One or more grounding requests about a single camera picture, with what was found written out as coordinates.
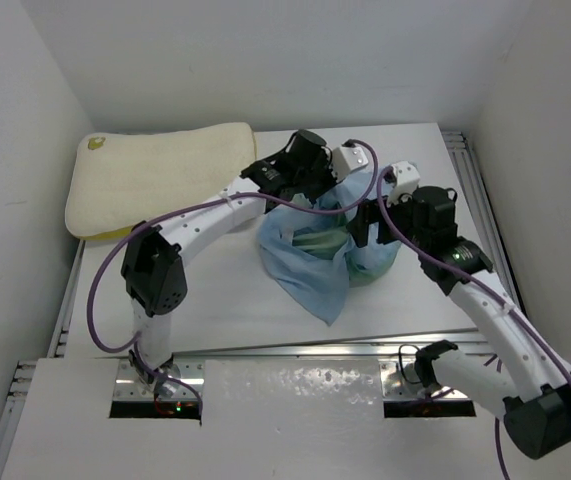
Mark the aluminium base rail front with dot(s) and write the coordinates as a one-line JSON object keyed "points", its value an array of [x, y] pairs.
{"points": [[379, 362]]}

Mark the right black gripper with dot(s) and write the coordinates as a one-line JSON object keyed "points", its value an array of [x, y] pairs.
{"points": [[359, 225]]}

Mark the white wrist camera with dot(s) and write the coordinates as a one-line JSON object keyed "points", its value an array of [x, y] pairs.
{"points": [[347, 160], [404, 178]]}

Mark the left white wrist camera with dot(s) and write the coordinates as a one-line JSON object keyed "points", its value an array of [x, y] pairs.
{"points": [[347, 160]]}

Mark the blue green pillowcase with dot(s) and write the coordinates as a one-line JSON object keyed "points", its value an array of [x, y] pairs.
{"points": [[316, 261]]}

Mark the aluminium frame rail right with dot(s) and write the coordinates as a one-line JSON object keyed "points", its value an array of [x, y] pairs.
{"points": [[469, 174]]}

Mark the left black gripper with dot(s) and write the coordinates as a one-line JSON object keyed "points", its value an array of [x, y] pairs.
{"points": [[325, 161]]}

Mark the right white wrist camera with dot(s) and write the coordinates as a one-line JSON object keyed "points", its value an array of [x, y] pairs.
{"points": [[404, 178]]}

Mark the cream yellow pillow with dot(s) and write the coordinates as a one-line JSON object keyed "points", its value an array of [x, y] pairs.
{"points": [[121, 179]]}

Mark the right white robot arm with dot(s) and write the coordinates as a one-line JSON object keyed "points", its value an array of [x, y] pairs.
{"points": [[533, 400]]}

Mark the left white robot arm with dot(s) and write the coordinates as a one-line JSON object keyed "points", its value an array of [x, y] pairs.
{"points": [[155, 260]]}

